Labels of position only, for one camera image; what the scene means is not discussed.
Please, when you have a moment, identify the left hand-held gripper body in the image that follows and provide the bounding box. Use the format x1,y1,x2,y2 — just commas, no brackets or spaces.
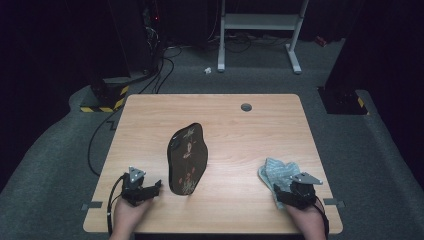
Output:
121,165,147,207

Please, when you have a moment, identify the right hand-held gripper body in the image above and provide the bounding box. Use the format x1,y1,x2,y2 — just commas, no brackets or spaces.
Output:
287,172,324,210

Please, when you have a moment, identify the light blue cleaning cloth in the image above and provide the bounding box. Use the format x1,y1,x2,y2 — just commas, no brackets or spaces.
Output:
257,157,302,210

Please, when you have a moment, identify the person's right hand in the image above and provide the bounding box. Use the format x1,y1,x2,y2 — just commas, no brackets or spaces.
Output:
285,203,328,239

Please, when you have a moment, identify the person's left hand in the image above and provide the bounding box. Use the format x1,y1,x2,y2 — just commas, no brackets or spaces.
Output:
111,198,154,239

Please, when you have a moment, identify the grey tape strip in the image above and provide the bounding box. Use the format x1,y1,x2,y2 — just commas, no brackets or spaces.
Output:
323,197,346,209
81,201,104,211

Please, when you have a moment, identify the black yellow striped stand base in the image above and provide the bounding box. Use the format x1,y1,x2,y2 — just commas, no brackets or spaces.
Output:
79,77,131,114
317,86,370,116

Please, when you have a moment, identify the small red object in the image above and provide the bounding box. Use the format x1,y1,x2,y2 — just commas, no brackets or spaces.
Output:
314,34,329,48

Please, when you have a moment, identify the white metal stand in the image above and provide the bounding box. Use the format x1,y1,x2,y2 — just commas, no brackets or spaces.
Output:
217,0,309,75

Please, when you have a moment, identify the left hand-held gripper black cable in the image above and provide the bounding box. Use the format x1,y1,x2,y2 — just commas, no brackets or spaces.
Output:
105,174,126,238

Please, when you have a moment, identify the long black floor cable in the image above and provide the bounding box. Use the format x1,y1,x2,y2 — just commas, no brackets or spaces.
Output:
87,106,125,178

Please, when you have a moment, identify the looped black floor cable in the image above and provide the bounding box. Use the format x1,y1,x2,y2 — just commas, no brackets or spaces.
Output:
138,46,184,95

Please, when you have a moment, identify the black equipment rack with wires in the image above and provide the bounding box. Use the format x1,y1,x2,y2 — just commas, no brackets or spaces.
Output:
141,0,168,76

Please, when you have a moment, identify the tangle of black cables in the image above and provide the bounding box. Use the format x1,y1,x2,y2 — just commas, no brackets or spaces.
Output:
206,31,291,54

